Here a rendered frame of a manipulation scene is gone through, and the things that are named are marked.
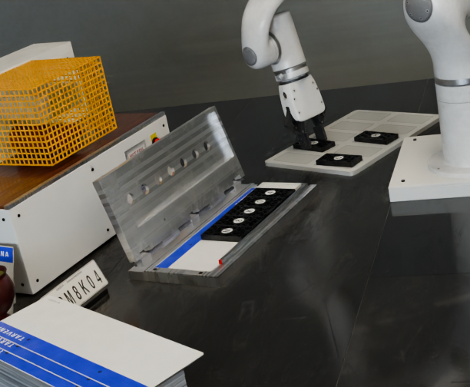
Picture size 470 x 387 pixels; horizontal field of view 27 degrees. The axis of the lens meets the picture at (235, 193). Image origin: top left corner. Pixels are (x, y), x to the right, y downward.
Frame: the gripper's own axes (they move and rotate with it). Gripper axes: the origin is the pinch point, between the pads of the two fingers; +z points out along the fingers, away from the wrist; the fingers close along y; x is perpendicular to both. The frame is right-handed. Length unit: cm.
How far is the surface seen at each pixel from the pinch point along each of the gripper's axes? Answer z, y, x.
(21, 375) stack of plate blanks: 3, -108, -41
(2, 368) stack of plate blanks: 3, -109, -35
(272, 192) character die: 3.5, -30.4, -15.2
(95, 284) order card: 4, -77, -13
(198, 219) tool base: 2.9, -46.9, -8.9
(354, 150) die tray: 5.0, 1.1, -11.3
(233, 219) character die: 4.1, -44.7, -17.9
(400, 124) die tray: 4.8, 20.6, -10.2
